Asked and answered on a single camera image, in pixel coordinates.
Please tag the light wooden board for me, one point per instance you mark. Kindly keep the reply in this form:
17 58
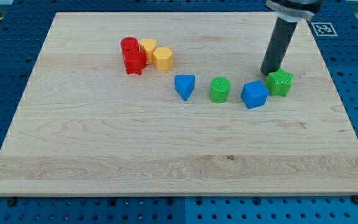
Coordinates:
85 128

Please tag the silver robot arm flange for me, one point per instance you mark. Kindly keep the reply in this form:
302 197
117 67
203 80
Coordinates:
295 10

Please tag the black bolt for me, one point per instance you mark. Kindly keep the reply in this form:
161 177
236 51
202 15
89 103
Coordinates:
11 201
354 199

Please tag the yellow heart block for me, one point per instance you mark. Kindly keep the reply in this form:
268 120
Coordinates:
148 46

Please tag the green star block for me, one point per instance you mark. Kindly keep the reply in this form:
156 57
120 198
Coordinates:
279 82

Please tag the red star block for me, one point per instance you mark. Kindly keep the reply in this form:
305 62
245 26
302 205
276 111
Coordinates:
134 61

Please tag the yellow hexagon block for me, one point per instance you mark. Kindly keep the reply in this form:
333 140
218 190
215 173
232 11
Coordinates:
163 58

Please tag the blue cube block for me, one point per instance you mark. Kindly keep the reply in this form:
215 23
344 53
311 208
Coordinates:
254 94

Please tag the green cylinder block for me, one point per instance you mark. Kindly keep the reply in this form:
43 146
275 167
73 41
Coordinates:
219 89

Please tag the white fiducial marker tag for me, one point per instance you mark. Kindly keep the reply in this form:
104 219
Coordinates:
324 29

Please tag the black bolt front left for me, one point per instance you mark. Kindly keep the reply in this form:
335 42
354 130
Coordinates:
11 201

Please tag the red cylinder block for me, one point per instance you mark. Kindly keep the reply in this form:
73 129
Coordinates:
129 45

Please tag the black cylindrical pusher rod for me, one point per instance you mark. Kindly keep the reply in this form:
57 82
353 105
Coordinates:
277 46

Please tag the black bolt front right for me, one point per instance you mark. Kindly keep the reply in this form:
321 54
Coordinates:
354 199

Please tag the blue triangle block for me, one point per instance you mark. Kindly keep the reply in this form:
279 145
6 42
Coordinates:
184 85

